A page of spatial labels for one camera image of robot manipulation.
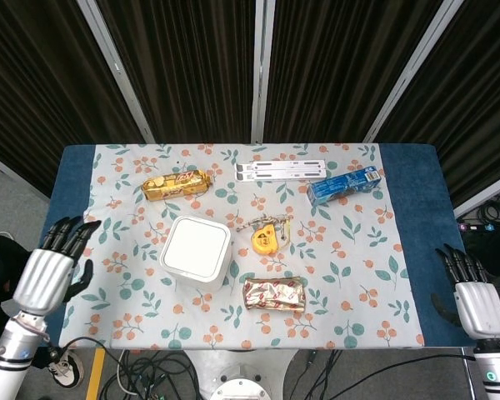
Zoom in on long black cables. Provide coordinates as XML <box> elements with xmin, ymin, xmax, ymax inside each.
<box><xmin>306</xmin><ymin>348</ymin><xmax>478</xmax><ymax>400</ymax></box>

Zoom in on white square box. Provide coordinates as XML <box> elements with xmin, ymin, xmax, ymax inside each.
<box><xmin>159</xmin><ymin>215</ymin><xmax>232</xmax><ymax>293</ymax></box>

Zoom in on yellow gold biscuit package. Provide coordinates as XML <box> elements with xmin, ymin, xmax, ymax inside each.
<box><xmin>140</xmin><ymin>168</ymin><xmax>213</xmax><ymax>203</ymax></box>

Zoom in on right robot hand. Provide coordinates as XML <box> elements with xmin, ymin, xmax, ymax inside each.
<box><xmin>431</xmin><ymin>243</ymin><xmax>500</xmax><ymax>341</ymax></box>

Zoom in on white and black sneaker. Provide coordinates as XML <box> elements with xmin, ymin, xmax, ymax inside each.
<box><xmin>47</xmin><ymin>349</ymin><xmax>85</xmax><ymax>388</ymax></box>

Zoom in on coiled black cables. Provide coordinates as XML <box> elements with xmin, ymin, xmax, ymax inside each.
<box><xmin>477</xmin><ymin>192</ymin><xmax>500</xmax><ymax>225</ymax></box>

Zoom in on white cable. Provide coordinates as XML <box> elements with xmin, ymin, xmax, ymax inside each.
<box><xmin>115</xmin><ymin>349</ymin><xmax>139</xmax><ymax>397</ymax></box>

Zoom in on blue snack package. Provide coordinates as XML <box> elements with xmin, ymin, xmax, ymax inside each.
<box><xmin>307</xmin><ymin>165</ymin><xmax>383</xmax><ymax>208</ymax></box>

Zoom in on yellow tape measure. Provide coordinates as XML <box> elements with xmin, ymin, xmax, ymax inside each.
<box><xmin>251</xmin><ymin>220</ymin><xmax>293</xmax><ymax>256</ymax></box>

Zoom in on black looping cable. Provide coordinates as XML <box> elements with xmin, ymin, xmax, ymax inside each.
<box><xmin>45</xmin><ymin>336</ymin><xmax>124</xmax><ymax>368</ymax></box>

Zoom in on black cable tangle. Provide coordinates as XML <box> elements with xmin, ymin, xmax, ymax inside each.
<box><xmin>99</xmin><ymin>349</ymin><xmax>203</xmax><ymax>400</ymax></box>

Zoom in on floral fruit print tablecloth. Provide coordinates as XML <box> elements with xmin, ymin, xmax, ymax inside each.
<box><xmin>60</xmin><ymin>143</ymin><xmax>425</xmax><ymax>350</ymax></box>

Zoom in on patterned braided lanyard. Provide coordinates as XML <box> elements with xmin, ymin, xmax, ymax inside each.
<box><xmin>236</xmin><ymin>214</ymin><xmax>295</xmax><ymax>234</ymax></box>

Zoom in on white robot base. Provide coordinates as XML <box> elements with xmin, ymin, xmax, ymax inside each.
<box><xmin>182</xmin><ymin>348</ymin><xmax>301</xmax><ymax>400</ymax></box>

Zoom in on black trouser leg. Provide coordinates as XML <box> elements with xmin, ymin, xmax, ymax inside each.
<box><xmin>0</xmin><ymin>222</ymin><xmax>30</xmax><ymax>334</ymax></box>

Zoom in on white folding laptop stand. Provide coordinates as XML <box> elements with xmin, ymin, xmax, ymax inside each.
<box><xmin>234</xmin><ymin>160</ymin><xmax>329</xmax><ymax>183</ymax></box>

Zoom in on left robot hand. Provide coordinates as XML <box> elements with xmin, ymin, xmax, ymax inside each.
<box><xmin>12</xmin><ymin>216</ymin><xmax>103</xmax><ymax>316</ymax></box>

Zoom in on blue table cover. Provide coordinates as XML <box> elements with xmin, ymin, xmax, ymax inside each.
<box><xmin>39</xmin><ymin>143</ymin><xmax>476</xmax><ymax>349</ymax></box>

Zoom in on gold wrapper package red labels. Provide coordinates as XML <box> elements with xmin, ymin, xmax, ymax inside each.
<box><xmin>242</xmin><ymin>276</ymin><xmax>308</xmax><ymax>313</ymax></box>

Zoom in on dark corrugated partition panel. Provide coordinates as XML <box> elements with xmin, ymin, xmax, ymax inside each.
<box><xmin>0</xmin><ymin>0</ymin><xmax>155</xmax><ymax>197</ymax></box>
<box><xmin>77</xmin><ymin>0</ymin><xmax>263</xmax><ymax>145</ymax></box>
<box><xmin>256</xmin><ymin>0</ymin><xmax>458</xmax><ymax>145</ymax></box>
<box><xmin>364</xmin><ymin>0</ymin><xmax>500</xmax><ymax>218</ymax></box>

